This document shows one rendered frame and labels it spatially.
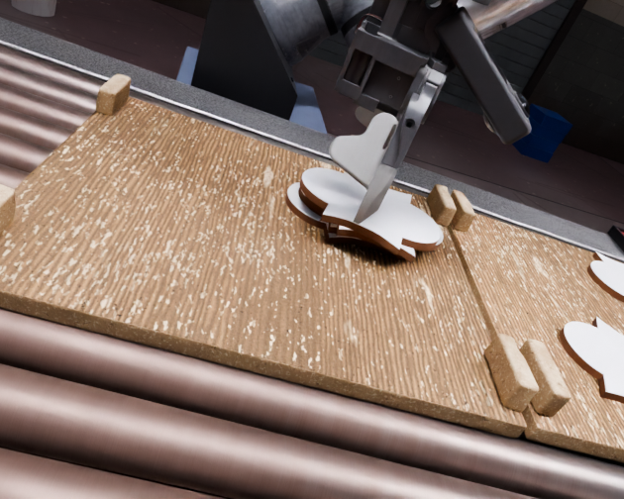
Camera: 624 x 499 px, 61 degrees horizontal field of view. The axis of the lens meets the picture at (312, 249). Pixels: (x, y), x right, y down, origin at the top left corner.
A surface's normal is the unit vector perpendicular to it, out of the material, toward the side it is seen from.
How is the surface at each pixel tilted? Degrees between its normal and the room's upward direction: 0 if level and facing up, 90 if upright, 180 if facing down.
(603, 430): 0
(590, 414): 0
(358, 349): 0
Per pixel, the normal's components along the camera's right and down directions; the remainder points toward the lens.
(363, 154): -0.02, -0.04
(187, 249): 0.34, -0.78
